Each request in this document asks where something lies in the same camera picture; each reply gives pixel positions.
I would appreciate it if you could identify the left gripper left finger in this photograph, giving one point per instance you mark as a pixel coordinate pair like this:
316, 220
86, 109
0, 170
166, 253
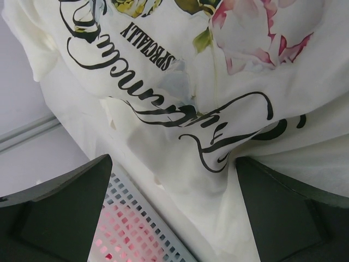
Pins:
55, 220

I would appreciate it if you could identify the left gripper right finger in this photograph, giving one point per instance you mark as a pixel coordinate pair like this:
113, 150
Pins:
291, 220

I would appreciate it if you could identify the white floral t shirt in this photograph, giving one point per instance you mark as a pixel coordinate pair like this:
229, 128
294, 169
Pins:
191, 86

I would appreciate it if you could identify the pink t shirt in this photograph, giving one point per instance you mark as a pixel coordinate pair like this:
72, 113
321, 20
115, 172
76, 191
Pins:
121, 235

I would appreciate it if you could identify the white plastic laundry basket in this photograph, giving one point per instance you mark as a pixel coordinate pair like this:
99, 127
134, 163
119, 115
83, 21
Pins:
166, 245

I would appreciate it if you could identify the left aluminium frame post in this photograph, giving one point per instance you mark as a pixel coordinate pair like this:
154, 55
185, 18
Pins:
29, 131

